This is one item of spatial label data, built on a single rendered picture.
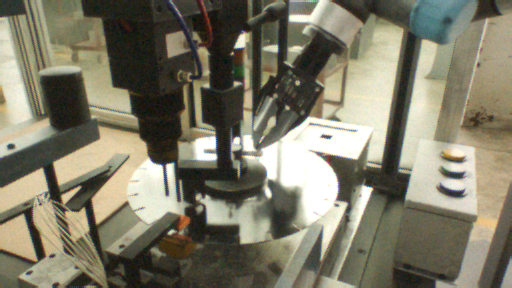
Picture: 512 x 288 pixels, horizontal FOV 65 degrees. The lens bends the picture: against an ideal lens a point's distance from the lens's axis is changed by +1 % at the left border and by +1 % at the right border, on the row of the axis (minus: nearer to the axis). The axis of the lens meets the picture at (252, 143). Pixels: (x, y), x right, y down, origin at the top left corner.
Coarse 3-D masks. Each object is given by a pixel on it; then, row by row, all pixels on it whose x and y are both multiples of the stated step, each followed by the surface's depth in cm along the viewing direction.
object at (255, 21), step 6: (270, 6) 47; (276, 6) 47; (282, 6) 48; (264, 12) 46; (270, 12) 47; (276, 12) 47; (282, 12) 48; (252, 18) 45; (258, 18) 45; (264, 18) 46; (270, 18) 47; (276, 18) 47; (246, 24) 44; (252, 24) 44; (258, 24) 45; (246, 30) 44
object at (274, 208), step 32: (288, 160) 69; (320, 160) 69; (128, 192) 60; (160, 192) 60; (256, 192) 60; (288, 192) 60; (320, 192) 60; (192, 224) 52; (224, 224) 52; (256, 224) 52; (288, 224) 52
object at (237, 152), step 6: (234, 138) 66; (234, 144) 62; (204, 150) 62; (210, 150) 62; (234, 150) 60; (240, 150) 61; (246, 150) 61; (252, 150) 61; (258, 150) 61; (234, 156) 60; (240, 156) 61; (240, 162) 62
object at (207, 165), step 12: (216, 132) 51; (228, 132) 51; (216, 144) 52; (228, 144) 52; (216, 156) 53; (228, 156) 53; (180, 168) 53; (192, 168) 53; (204, 168) 53; (216, 168) 53; (228, 168) 53; (192, 180) 54; (204, 180) 56; (228, 180) 54; (192, 192) 54; (204, 192) 56; (192, 204) 55
